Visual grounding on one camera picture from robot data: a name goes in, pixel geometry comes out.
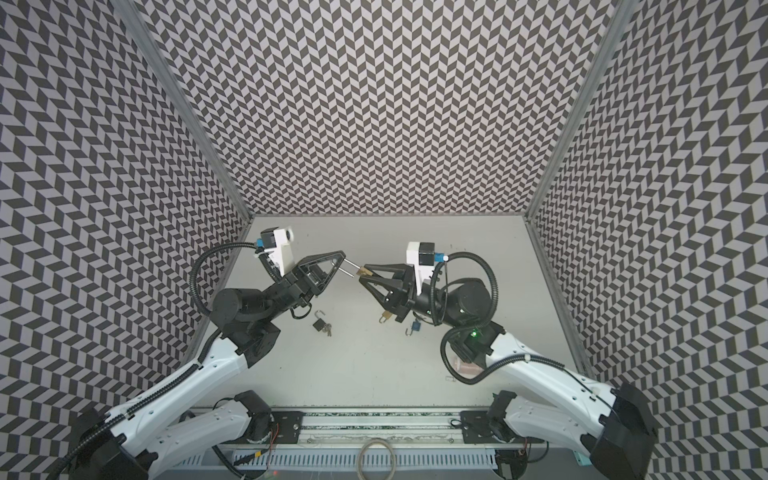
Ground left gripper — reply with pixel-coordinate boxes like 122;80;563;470
257;252;345;327

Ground blue padlock with key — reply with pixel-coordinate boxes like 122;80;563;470
405;320;421;336

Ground brass long-shackle padlock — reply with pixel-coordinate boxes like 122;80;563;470
339;259;373;277

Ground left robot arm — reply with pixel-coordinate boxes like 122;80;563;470
47;250;346;479

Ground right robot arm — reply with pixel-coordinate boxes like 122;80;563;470
359;252;658;479

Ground black padlock with keys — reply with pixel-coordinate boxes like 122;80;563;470
312;310;332;337

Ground pink padlock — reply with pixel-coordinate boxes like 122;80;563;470
447;353;483;379

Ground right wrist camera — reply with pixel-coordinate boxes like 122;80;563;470
406;241;449;285

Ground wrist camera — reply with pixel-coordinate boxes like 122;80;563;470
255;227;296;281
406;241;449;285

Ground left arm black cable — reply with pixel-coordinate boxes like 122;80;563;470
188;241;265;316

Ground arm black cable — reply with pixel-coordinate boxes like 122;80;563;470
188;241;265;316
429;251;601;397

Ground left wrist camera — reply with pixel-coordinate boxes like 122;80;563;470
255;227;296;281

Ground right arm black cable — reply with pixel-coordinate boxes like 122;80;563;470
429;251;601;397

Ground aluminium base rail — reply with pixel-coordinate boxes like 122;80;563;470
179;407;577;451

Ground grey cable loop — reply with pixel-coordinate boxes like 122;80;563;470
356;437;398;480

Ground white vented cable duct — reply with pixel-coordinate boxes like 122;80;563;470
179;449;499;472

